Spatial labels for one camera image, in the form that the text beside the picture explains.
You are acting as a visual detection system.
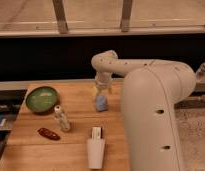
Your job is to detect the left metal frame post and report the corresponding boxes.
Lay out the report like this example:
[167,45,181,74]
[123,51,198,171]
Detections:
[52,0,68,34]

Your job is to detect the right metal frame post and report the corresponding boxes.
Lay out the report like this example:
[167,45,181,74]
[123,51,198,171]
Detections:
[120,0,133,32]

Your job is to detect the small white box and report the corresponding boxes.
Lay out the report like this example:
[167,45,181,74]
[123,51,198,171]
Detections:
[91,127,102,139]

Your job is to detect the red chili pepper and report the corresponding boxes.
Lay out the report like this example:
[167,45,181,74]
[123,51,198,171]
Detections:
[38,128,60,140]

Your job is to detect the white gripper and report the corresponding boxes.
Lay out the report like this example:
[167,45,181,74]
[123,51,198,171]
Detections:
[92,74,112,97]

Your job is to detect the green bowl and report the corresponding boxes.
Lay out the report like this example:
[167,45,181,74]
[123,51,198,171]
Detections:
[25,86,59,113]

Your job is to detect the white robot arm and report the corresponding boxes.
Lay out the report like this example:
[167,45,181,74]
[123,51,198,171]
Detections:
[91,50,196,171]

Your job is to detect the metal frame post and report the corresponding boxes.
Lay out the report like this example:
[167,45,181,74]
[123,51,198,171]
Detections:
[120,0,133,32]
[52,0,68,34]

